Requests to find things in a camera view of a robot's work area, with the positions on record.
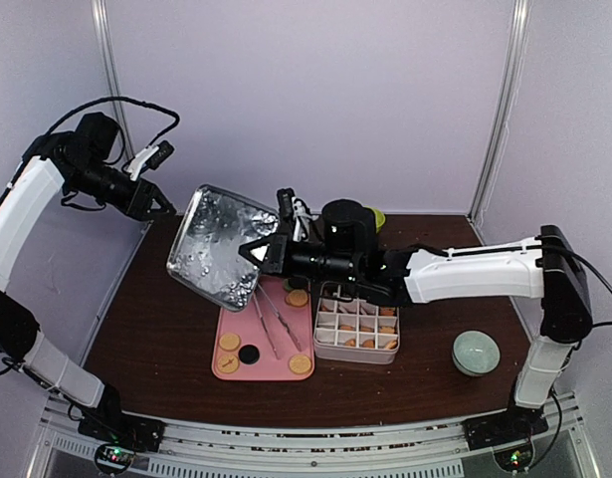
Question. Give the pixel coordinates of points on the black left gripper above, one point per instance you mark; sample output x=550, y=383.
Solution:
x=138, y=207

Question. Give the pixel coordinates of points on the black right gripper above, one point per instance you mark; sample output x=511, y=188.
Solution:
x=277, y=263

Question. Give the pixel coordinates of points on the clear plastic box lid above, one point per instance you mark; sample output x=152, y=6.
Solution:
x=204, y=255

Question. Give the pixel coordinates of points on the lilac divided storage box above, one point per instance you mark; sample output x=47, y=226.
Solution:
x=354, y=330

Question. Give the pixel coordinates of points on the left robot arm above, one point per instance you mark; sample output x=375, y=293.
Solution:
x=69, y=163

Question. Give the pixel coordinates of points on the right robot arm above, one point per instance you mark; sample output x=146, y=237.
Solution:
x=542, y=267

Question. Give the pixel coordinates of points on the round dotted biscuit far left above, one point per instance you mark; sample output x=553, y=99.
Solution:
x=297, y=298

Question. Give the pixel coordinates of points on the round dotted biscuit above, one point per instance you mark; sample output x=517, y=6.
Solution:
x=300, y=364
x=297, y=298
x=229, y=342

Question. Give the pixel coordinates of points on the round dotted biscuit near left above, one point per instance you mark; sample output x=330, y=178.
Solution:
x=229, y=342

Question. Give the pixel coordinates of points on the pink plastic tray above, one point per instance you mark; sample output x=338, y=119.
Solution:
x=246, y=324

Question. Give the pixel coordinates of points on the black sandwich cookie middle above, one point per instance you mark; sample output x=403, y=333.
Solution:
x=249, y=354

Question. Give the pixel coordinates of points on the dotted biscuit with red mark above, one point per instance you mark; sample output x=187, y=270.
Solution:
x=227, y=364

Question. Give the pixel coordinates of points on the round dotted biscuit right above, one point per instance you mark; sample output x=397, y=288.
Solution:
x=300, y=364

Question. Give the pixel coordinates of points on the green plastic bowl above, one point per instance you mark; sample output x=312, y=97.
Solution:
x=380, y=218

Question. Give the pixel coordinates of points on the pale celadon ceramic bowl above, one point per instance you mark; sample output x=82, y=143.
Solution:
x=475, y=353

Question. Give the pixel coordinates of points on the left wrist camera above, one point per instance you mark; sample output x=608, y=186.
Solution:
x=149, y=158

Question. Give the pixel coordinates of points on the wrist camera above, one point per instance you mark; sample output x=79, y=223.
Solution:
x=296, y=217
x=149, y=158

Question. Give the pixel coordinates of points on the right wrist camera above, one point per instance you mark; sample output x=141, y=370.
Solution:
x=296, y=217

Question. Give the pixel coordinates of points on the left aluminium corner post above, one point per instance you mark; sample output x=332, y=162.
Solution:
x=102, y=28

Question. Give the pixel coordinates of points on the aluminium corner post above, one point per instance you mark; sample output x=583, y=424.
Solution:
x=102, y=28
x=500, y=125

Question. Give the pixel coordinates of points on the right aluminium corner post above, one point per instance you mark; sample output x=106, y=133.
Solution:
x=500, y=125

